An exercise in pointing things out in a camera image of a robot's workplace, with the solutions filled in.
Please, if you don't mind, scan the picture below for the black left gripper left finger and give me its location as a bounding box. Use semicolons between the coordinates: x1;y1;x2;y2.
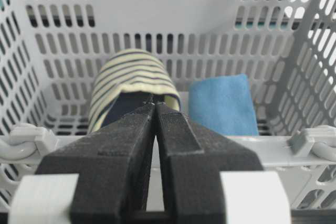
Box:
35;103;154;223

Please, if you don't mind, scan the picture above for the yellow navy striped cloth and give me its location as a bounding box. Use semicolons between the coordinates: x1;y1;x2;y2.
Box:
88;49;181;133

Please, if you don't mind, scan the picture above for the blue cloth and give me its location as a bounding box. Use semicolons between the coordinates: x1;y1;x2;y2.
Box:
188;74;259;136

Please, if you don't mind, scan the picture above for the grey plastic shopping basket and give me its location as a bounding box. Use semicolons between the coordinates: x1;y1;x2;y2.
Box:
1;0;335;223

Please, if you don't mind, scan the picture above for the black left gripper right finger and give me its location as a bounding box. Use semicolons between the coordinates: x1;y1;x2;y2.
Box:
155;103;264;223

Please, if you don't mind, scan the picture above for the grey basket handle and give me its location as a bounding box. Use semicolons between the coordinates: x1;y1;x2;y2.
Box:
1;140;37;161

